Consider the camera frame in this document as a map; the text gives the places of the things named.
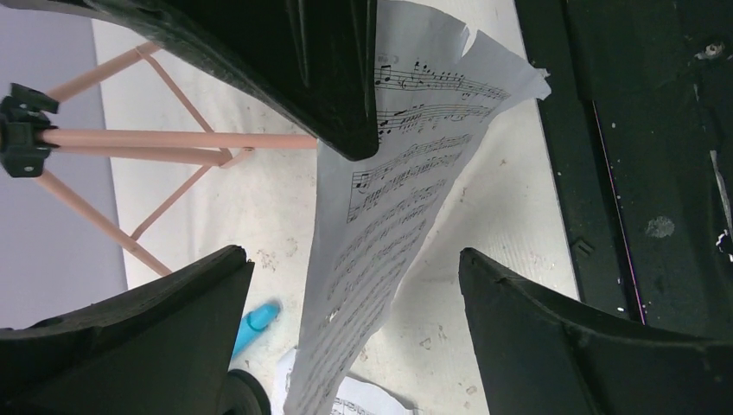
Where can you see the pink folding music stand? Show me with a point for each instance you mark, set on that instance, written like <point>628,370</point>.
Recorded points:
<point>29,137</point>

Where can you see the black microphone desk stand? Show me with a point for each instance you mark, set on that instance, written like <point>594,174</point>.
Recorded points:
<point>242,394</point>

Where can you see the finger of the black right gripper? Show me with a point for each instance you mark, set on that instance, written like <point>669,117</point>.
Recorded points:
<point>312,61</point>

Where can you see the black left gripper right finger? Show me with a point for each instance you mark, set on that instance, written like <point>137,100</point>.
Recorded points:
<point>540,352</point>

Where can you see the blue toy microphone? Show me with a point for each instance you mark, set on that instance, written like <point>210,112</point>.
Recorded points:
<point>253,325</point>

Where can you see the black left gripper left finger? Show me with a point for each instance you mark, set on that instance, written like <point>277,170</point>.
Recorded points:
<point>162,348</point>

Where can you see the sheet music page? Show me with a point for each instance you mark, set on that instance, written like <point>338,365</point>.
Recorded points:
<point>353,396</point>
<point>437,90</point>

